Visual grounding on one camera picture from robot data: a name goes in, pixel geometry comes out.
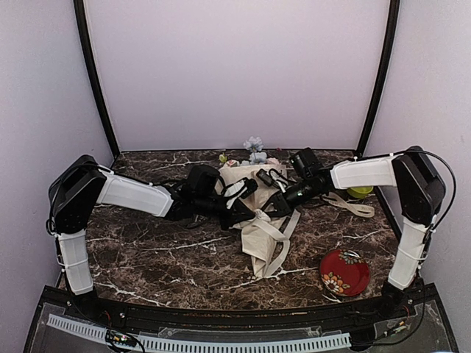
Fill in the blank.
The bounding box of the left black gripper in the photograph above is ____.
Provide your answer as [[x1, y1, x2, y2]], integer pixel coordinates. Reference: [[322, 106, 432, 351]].
[[195, 194, 256, 231]]

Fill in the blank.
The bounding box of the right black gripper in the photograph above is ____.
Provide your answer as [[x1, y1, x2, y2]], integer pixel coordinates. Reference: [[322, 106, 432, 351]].
[[258, 176, 322, 218]]

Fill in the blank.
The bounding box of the beige wrapping paper sheet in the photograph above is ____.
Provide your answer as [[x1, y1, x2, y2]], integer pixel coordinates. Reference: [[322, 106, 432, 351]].
[[219, 158, 300, 278]]

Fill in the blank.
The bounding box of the pink fake rose stem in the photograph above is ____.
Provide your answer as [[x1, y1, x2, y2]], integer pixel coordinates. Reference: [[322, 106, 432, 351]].
[[266, 157, 281, 165]]

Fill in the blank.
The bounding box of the blue fake flower stem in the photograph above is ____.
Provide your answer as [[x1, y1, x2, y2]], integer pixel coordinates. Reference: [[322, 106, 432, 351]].
[[243, 136, 267, 165]]

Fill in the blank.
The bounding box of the white printed ribbon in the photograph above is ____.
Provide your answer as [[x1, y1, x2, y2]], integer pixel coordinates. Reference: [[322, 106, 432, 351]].
[[253, 190, 375, 277]]

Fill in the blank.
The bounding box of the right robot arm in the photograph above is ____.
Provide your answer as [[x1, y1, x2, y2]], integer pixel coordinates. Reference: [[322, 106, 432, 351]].
[[262, 146, 450, 290]]

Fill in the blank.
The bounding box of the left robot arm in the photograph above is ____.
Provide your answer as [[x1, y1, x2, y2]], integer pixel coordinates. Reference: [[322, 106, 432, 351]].
[[46, 154, 247, 321]]

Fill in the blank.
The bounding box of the yellow-green cup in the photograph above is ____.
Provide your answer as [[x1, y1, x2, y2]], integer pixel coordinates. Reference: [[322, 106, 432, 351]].
[[347, 186, 374, 199]]

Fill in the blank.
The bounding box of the red floral plate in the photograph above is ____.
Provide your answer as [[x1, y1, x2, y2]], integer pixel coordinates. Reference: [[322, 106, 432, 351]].
[[319, 249, 370, 297]]

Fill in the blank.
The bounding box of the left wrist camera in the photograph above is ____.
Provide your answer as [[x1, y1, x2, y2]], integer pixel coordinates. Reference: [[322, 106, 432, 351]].
[[222, 178, 258, 210]]

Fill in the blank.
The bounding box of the black front table rail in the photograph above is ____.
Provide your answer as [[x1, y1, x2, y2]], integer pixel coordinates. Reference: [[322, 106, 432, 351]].
[[43, 286, 439, 334]]

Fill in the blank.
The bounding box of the white slotted cable duct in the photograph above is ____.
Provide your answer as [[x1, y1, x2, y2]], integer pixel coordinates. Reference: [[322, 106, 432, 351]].
[[46, 314, 351, 352]]

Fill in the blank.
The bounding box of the left black frame post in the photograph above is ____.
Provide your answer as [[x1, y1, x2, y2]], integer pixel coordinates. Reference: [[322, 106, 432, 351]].
[[73, 0, 121, 160]]

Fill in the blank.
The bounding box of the black frame post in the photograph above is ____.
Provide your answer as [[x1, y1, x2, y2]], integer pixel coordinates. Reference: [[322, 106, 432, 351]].
[[355, 0, 400, 157], [73, 0, 121, 160]]

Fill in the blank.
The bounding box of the right black frame post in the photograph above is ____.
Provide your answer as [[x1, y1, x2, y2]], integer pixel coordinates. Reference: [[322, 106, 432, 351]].
[[355, 0, 400, 157]]

